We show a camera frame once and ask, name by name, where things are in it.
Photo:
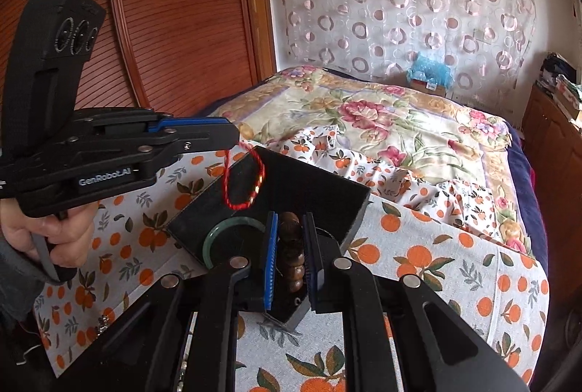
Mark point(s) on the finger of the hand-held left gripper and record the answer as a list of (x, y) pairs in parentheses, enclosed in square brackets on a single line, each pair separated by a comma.
[(191, 122), (207, 139)]

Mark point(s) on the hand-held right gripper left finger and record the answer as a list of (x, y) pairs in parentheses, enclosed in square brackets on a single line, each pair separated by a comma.
[(271, 264)]

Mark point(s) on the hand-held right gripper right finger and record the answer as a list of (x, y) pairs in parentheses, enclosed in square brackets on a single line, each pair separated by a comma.
[(311, 260)]

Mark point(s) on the black jewelry tray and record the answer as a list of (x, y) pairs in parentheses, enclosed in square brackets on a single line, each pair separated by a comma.
[(309, 187)]

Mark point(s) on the person's left forearm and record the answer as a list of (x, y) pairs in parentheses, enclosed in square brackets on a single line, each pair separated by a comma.
[(16, 278)]

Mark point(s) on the person's left hand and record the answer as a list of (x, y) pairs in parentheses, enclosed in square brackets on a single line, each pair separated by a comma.
[(59, 237)]

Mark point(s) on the green jade bangle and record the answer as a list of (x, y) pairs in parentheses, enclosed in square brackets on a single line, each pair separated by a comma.
[(209, 243)]

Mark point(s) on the orange fruit print cloth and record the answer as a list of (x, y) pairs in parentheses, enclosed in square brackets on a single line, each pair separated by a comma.
[(418, 246)]

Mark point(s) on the brown wooden wardrobe door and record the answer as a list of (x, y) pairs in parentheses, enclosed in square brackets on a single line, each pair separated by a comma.
[(182, 10)]

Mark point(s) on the floral blanket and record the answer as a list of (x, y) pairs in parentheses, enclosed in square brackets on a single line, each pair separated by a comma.
[(363, 119)]

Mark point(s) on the small silver trinket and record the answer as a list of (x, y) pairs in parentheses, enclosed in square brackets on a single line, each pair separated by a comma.
[(103, 323)]

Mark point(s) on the cardboard box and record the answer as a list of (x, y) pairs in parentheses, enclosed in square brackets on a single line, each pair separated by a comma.
[(432, 88)]

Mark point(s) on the circle pattern sheer curtain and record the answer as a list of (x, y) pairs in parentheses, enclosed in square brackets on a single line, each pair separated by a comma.
[(386, 10)]

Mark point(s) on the navy blue bed sheet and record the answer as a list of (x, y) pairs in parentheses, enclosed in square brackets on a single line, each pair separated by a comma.
[(520, 178)]

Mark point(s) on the blue plastic bag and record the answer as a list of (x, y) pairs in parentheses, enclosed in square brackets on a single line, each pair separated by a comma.
[(429, 67)]

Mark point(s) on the wooden cabinet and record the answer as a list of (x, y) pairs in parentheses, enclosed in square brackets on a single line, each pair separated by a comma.
[(550, 146)]

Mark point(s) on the pile of books and clothes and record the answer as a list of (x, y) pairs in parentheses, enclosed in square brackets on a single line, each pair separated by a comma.
[(561, 83)]

